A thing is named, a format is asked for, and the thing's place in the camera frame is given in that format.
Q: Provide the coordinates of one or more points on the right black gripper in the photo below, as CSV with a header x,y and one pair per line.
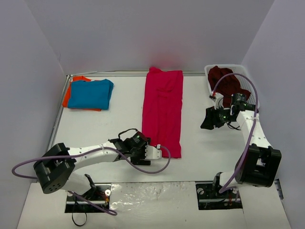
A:
x,y
215,117

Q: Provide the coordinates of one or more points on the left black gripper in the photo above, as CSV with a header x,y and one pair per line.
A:
x,y
139,155

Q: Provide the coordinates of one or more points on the magenta t shirt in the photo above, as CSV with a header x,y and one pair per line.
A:
x,y
162,109

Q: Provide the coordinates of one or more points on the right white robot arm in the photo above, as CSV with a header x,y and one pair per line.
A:
x,y
259,162

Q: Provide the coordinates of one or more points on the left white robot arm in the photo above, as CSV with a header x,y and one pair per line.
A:
x,y
56,169

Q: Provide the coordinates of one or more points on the dark red t shirt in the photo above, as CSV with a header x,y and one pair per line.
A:
x,y
228,86

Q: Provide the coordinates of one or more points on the white plastic basket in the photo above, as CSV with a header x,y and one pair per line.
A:
x,y
241,74

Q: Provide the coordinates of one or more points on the blue folded t shirt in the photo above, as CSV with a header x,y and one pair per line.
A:
x,y
90,94

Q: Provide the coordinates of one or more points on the orange folded t shirt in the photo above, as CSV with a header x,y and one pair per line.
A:
x,y
68,93

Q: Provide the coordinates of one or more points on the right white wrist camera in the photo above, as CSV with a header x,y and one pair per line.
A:
x,y
218,100

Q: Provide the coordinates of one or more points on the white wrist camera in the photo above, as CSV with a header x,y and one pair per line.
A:
x,y
218,100
153,152

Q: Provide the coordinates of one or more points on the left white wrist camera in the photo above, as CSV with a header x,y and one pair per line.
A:
x,y
153,152

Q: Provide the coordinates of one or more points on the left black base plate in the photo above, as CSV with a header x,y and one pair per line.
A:
x,y
101,198

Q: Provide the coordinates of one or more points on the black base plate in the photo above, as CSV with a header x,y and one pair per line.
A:
x,y
101,198
209,199

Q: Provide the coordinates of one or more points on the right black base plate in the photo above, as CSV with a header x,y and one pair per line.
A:
x,y
209,199

